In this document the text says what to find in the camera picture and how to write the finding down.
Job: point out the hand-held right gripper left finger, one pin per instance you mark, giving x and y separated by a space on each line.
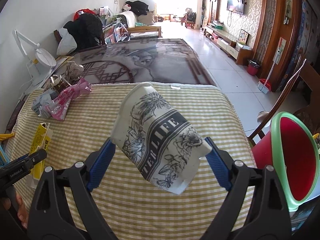
101 165

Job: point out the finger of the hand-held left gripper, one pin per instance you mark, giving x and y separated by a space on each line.
25 166

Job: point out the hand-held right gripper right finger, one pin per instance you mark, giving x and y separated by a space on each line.
220 167

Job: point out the yellow cardboard box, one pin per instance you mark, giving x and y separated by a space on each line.
41 140

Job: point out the white floral paper cup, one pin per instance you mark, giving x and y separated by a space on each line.
155 135

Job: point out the red bin with green rim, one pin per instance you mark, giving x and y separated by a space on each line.
295 160

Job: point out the person's left hand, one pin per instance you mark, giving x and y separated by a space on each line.
18 207

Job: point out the yellow blue plastic item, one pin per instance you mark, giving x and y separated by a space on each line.
6 137

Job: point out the green striped cloth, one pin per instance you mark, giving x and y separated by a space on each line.
95 130

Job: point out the blue white cardboard box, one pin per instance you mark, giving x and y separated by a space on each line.
41 103

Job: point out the pink plastic bag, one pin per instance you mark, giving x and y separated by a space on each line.
67 97

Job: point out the brown cardboard box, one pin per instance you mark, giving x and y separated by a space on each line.
61 87

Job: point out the red white dustpan set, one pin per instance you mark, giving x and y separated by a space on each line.
265 86

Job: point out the crumpled paper ball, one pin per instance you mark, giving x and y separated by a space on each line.
74 70

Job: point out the small red waste bin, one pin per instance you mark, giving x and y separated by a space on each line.
253 68

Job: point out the white desk lamp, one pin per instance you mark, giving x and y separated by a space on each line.
45 58

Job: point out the stack of papers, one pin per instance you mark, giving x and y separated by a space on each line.
63 61

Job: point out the patterned table cover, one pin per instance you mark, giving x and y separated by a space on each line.
162 60

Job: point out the carved wooden chair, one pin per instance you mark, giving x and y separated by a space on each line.
308 80

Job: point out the white plastic bag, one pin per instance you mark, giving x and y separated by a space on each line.
67 43

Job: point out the wooden television cabinet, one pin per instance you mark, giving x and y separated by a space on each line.
225 36

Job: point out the small framed picture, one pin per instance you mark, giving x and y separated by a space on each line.
244 36

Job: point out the dark wooden chair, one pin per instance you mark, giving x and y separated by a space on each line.
57 36

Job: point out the magazine rack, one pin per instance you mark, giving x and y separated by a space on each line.
115 31

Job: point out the black jacket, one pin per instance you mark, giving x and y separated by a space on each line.
85 30

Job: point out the wooden sofa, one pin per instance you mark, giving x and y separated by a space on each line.
145 30

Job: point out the wooden dining chair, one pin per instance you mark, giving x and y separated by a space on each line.
190 25

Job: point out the white towel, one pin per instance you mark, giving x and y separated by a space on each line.
130 20

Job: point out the beige cushion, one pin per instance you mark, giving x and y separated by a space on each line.
146 18

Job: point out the red bag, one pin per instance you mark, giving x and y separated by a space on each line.
82 11

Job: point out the panda plush toy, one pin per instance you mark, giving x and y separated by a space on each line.
127 7

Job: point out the black clothes pile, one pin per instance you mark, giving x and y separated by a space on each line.
137 7

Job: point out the printed door curtain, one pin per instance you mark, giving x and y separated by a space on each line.
303 25

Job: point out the wall-mounted television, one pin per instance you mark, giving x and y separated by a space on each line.
235 5

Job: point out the hanging wall scroll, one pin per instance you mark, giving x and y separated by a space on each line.
288 0

